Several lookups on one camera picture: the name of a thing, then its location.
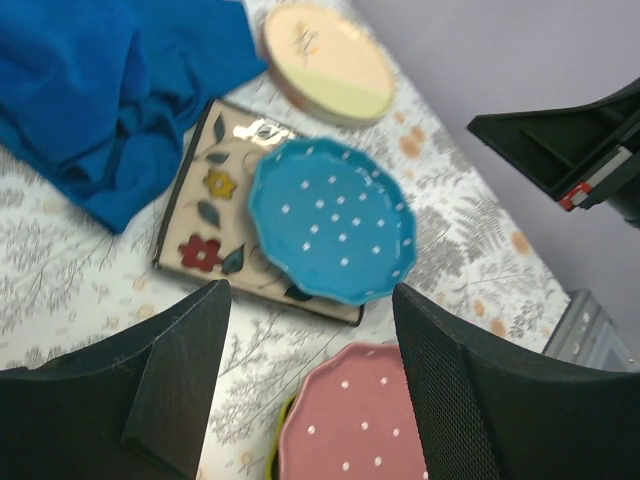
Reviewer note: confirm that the green polka dot plate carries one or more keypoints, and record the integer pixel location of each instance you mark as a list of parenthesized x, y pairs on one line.
[(272, 462)]

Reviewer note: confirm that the cream round plate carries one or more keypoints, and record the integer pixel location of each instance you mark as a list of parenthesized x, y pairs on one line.
[(326, 65)]

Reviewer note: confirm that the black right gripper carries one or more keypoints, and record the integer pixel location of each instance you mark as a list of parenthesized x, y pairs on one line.
[(580, 156)]

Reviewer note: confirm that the blue polka dot plate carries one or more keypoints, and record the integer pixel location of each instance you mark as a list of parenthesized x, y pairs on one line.
[(333, 220)]

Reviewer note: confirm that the square floral plate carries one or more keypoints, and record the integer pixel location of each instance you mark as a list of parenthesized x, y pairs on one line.
[(207, 233)]

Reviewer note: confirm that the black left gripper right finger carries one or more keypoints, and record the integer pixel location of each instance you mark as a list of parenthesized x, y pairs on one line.
[(487, 408)]

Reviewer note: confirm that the floral tablecloth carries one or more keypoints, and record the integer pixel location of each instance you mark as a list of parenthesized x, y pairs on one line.
[(68, 282)]

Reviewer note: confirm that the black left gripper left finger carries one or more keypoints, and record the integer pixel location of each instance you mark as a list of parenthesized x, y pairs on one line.
[(132, 406)]

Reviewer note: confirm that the blue cloth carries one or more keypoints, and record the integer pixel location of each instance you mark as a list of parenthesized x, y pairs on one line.
[(96, 96)]

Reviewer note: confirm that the pink polka dot plate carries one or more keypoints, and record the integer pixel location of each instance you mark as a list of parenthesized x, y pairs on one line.
[(353, 419)]

